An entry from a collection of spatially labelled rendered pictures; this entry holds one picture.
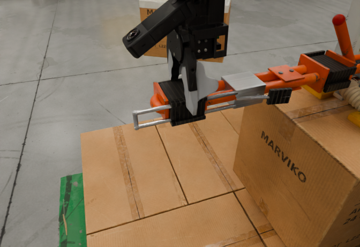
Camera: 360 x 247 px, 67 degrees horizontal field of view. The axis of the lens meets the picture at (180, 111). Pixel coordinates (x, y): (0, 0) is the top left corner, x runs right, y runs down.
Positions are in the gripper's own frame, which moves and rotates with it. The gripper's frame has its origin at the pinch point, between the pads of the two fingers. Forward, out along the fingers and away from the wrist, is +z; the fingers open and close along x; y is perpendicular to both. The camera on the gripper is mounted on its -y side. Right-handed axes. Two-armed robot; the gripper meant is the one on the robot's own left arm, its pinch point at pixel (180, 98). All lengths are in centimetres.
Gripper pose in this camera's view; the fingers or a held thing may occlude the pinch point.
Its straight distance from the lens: 51.1
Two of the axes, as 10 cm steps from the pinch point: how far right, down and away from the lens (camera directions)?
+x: -3.4, -5.4, 7.7
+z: 0.3, 8.1, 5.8
